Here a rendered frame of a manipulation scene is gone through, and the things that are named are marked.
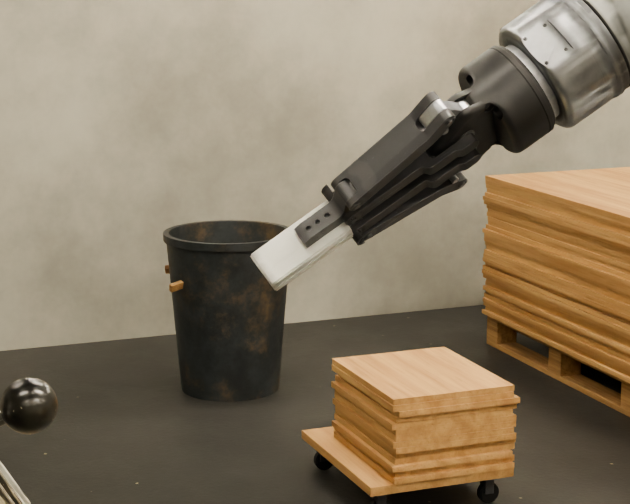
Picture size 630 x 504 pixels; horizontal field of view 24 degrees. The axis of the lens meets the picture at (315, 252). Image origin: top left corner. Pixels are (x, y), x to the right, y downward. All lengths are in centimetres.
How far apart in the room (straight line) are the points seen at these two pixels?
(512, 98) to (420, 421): 354
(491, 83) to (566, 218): 491
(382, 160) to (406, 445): 355
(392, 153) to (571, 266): 495
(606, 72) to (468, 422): 361
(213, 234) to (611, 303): 166
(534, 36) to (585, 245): 483
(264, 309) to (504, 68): 473
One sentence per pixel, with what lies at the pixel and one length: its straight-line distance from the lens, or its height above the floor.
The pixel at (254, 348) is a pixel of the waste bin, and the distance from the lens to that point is 577.
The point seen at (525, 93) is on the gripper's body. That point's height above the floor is 164.
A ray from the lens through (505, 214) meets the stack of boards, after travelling 642.
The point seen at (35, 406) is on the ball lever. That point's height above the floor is 145.
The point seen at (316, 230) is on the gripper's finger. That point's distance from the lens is 103.
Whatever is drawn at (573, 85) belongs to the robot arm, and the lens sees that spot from 105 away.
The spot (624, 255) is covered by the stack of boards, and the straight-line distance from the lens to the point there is 563.
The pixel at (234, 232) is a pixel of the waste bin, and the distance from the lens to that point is 610.
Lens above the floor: 174
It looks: 11 degrees down
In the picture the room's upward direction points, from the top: straight up
